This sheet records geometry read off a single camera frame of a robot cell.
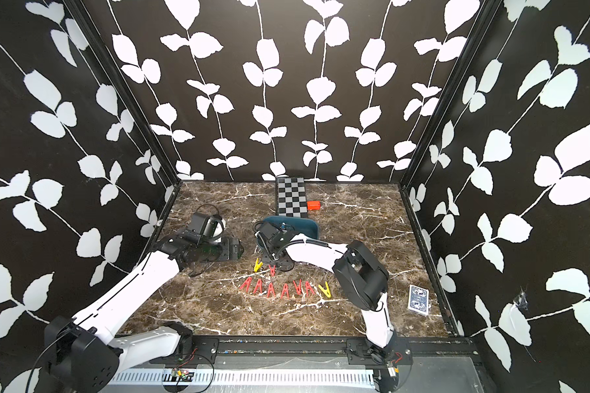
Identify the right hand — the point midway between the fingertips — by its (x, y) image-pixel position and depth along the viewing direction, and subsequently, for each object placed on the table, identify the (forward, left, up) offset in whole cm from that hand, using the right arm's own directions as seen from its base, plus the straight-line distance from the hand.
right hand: (266, 255), depth 90 cm
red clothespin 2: (-8, +7, -5) cm, 12 cm away
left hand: (-2, +9, +10) cm, 14 cm away
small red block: (+29, -19, -5) cm, 35 cm away
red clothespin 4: (-11, -2, -4) cm, 12 cm away
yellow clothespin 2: (-11, -22, -5) cm, 26 cm away
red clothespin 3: (-10, +2, -4) cm, 11 cm away
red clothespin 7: (-10, -16, -5) cm, 20 cm away
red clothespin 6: (-11, -12, -4) cm, 17 cm away
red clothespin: (-4, -2, -4) cm, 6 cm away
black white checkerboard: (+31, -8, -2) cm, 32 cm away
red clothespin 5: (-11, -8, -4) cm, 14 cm away
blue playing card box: (-14, -54, -5) cm, 56 cm away
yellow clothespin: (-2, +4, -4) cm, 6 cm away
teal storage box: (+17, -12, -4) cm, 21 cm away
